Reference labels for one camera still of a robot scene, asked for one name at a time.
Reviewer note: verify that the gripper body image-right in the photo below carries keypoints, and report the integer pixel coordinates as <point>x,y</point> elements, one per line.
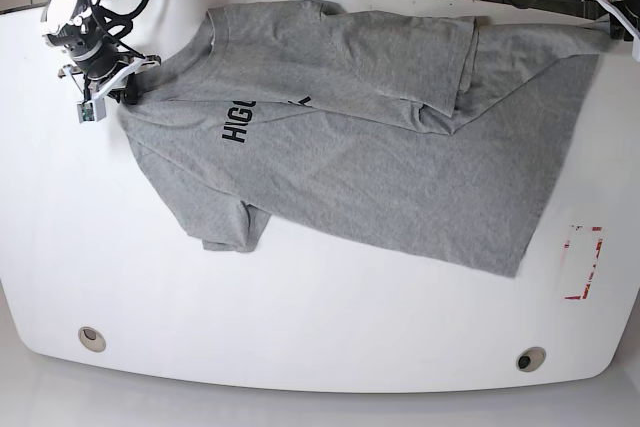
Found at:
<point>629,20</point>

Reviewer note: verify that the left table cable grommet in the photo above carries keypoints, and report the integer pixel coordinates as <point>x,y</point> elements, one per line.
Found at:
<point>91,339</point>

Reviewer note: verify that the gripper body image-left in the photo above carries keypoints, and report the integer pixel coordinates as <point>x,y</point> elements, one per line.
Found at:
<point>99,70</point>

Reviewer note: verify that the red tape rectangle marking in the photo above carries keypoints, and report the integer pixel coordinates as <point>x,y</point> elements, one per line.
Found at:
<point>579,261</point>

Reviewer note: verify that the grey t-shirt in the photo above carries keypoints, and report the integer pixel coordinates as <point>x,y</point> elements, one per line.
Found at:
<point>437,137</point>

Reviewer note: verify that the table cable grommet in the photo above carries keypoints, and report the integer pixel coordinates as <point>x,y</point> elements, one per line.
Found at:
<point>530,359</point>
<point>91,339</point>

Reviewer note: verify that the right table cable grommet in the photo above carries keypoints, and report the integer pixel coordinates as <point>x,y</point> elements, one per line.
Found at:
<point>530,359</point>

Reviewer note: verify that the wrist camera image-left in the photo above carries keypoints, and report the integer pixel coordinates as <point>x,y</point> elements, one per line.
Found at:
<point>91,110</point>

